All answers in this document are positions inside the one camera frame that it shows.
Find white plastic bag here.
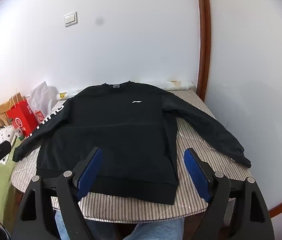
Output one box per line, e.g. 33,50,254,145
26,81,59,121

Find green floor mat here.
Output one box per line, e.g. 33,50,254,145
0,140,20,232

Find person's blue jeans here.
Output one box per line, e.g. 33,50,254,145
53,212,185,240

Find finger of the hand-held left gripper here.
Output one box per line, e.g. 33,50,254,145
0,141,12,161

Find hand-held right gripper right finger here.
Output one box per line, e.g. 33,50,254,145
184,147,275,240

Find grey striped table cloth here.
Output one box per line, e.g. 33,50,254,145
11,87,253,223

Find brown wooden door frame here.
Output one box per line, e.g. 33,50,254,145
195,0,282,218

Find red paper bag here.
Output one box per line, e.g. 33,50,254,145
6,93,47,137

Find white dotted bag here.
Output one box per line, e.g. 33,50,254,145
0,126,17,165

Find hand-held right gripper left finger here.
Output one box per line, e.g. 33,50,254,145
11,147,103,240

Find white light switch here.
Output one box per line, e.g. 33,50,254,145
64,11,78,27

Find black sweatshirt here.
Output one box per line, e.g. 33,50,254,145
12,80,252,205

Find green and white bottle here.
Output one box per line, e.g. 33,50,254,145
12,124,25,141

